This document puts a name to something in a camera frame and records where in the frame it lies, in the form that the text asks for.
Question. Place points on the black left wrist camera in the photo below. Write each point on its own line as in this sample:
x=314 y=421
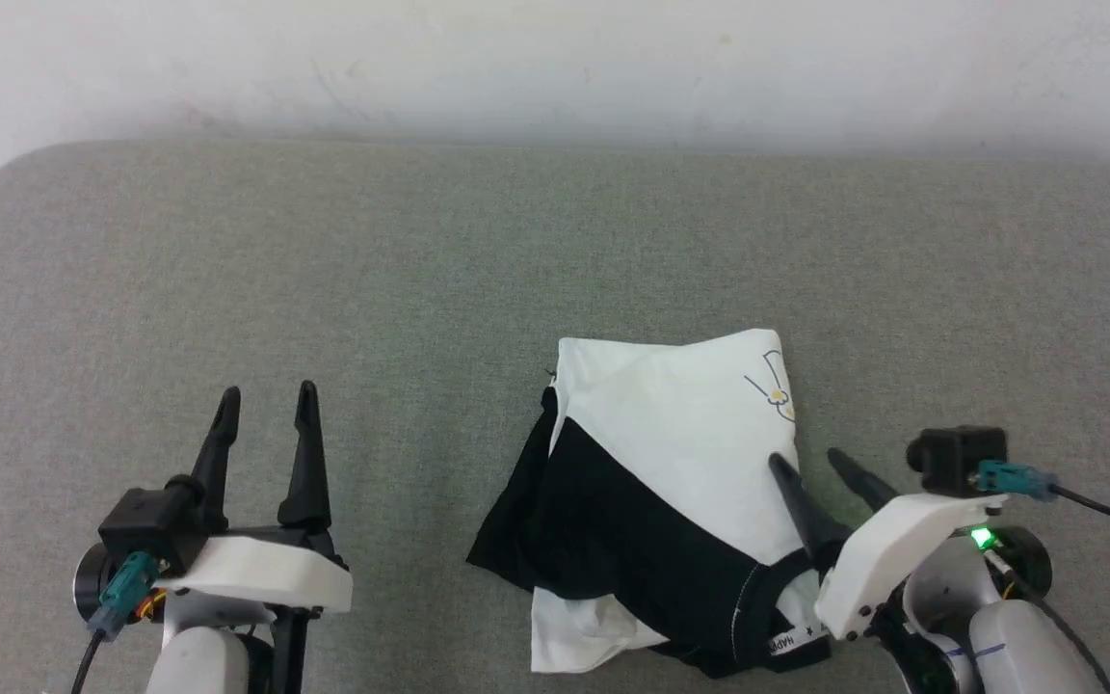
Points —
x=145 y=520

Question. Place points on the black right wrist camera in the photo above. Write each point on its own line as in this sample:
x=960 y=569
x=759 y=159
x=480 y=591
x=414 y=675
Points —
x=955 y=461

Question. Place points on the grey fabric sofa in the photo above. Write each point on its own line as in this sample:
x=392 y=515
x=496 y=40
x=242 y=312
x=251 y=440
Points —
x=420 y=270

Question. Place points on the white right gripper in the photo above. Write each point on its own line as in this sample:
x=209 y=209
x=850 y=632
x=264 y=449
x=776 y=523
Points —
x=883 y=549

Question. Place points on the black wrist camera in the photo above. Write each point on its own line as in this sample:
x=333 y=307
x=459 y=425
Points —
x=955 y=461
x=145 y=520

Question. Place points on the black and white shirt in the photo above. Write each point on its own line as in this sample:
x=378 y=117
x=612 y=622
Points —
x=671 y=424

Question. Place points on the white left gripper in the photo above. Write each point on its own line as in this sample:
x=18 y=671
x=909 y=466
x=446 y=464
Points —
x=266 y=573

